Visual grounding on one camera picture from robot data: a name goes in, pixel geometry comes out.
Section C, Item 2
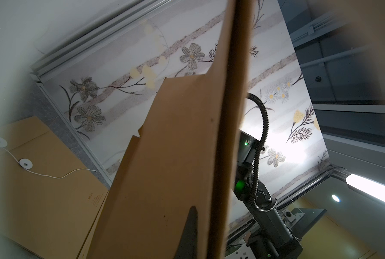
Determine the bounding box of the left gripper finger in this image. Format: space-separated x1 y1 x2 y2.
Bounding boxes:
174 206 198 259

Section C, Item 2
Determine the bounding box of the kraft file bag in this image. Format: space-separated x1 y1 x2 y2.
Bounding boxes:
87 1 253 259
0 117 108 259

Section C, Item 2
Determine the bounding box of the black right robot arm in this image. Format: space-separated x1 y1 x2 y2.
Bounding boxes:
233 93 327 259

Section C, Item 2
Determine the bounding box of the white string of right bag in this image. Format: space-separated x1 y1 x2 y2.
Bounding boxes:
0 136 98 180

